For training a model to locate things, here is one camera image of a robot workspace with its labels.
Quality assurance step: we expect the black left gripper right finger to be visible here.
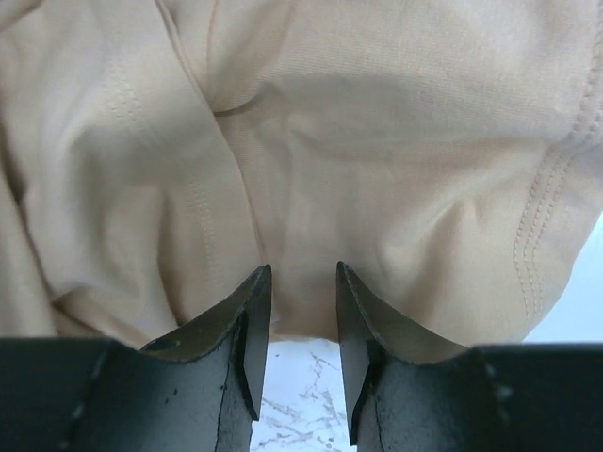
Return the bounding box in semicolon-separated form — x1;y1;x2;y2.
336;263;602;451

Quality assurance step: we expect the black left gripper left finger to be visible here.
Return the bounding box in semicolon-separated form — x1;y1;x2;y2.
1;266;271;451

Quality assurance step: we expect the tan beige t shirt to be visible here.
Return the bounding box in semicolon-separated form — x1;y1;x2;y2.
1;1;602;347

